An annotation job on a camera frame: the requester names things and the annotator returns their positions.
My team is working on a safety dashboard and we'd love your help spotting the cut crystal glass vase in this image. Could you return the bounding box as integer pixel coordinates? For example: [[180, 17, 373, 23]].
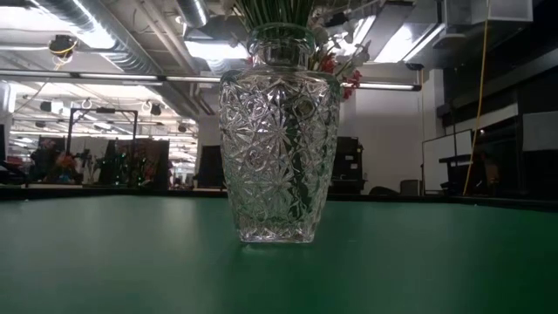
[[217, 22, 342, 244]]

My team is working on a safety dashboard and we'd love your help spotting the white artificial flower bunch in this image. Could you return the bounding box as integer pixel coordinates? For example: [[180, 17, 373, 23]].
[[311, 17, 372, 82]]

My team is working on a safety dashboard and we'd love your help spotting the dark monitor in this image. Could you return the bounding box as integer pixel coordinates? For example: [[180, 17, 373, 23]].
[[198, 144, 226, 188]]

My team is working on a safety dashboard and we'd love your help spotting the black cabinet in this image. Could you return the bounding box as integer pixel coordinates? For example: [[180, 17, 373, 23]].
[[330, 136, 365, 195]]

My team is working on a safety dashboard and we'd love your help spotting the grey bin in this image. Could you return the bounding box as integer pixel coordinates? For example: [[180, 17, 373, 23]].
[[399, 179, 421, 197]]

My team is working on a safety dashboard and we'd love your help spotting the whiteboard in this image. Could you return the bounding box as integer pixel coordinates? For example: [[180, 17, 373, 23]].
[[421, 129, 474, 194]]

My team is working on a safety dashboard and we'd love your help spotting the green table mat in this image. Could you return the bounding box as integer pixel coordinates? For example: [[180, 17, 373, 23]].
[[0, 194, 558, 314]]

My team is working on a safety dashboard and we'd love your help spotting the orange flower bouquet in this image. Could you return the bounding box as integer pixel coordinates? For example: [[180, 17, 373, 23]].
[[55, 154, 76, 172]]

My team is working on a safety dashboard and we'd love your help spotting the person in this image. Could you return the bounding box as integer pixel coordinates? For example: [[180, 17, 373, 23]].
[[28, 138, 58, 182]]

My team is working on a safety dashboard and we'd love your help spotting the round silver ceiling duct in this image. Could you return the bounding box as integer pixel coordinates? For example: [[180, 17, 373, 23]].
[[174, 0, 211, 30]]

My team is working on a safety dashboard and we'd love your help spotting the yellow hanging cable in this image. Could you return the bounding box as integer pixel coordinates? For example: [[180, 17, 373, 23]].
[[461, 0, 492, 197]]

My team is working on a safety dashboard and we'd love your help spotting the silver spiral ceiling duct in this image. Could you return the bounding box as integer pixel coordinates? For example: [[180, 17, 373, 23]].
[[25, 0, 163, 76]]

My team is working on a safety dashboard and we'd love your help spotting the ceiling cable reel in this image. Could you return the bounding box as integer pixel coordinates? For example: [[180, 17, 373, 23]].
[[47, 34, 79, 58]]

